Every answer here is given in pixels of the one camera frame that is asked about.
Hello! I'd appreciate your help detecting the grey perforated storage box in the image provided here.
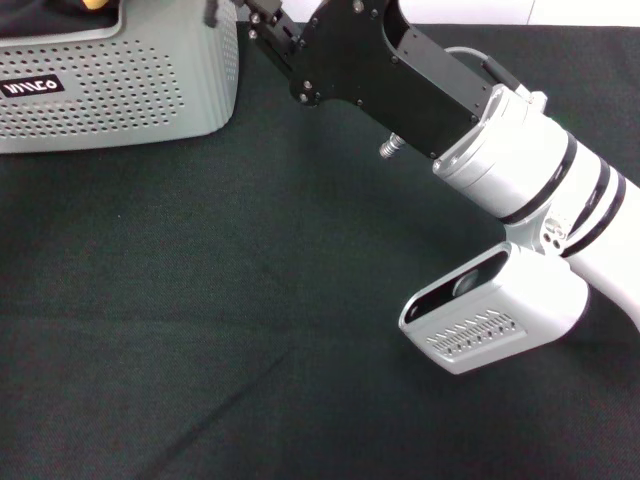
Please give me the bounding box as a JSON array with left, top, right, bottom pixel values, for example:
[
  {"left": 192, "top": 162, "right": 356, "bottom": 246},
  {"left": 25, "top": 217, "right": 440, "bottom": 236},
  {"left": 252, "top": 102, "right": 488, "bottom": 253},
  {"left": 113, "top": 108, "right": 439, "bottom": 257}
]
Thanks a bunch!
[{"left": 0, "top": 0, "right": 240, "bottom": 155}]

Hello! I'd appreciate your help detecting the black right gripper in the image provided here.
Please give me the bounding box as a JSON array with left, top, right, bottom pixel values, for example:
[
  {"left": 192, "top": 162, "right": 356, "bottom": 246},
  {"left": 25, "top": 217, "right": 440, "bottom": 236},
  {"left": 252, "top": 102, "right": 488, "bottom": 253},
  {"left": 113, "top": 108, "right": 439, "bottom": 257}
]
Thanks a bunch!
[{"left": 203, "top": 0, "right": 495, "bottom": 161}]

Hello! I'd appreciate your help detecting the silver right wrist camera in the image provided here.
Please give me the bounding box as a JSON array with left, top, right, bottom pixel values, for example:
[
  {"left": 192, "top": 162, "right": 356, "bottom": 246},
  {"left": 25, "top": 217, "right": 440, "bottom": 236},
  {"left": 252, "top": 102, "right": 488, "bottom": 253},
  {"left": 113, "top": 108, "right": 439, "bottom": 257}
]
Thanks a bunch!
[{"left": 398, "top": 243, "right": 591, "bottom": 376}]

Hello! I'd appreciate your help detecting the silver spring cable connector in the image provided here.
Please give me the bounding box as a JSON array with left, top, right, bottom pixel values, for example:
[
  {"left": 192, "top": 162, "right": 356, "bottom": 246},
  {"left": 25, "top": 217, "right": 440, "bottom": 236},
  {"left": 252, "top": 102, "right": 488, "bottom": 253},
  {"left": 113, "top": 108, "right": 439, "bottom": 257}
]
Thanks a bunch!
[{"left": 379, "top": 132, "right": 405, "bottom": 160}]

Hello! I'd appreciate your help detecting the yellow and grey towel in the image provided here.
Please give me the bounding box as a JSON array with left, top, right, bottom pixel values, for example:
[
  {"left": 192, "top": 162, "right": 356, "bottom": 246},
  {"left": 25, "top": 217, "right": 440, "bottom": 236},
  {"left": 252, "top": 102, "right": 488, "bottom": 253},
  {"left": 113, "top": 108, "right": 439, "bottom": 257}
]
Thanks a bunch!
[{"left": 0, "top": 0, "right": 124, "bottom": 39}]

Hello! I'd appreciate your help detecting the grey cable with metal plug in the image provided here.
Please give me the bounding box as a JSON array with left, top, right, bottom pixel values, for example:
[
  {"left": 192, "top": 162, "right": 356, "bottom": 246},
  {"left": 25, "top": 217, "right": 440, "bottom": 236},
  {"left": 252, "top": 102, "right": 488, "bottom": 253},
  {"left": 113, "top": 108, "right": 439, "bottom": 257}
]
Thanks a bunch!
[{"left": 443, "top": 46, "right": 525, "bottom": 97}]

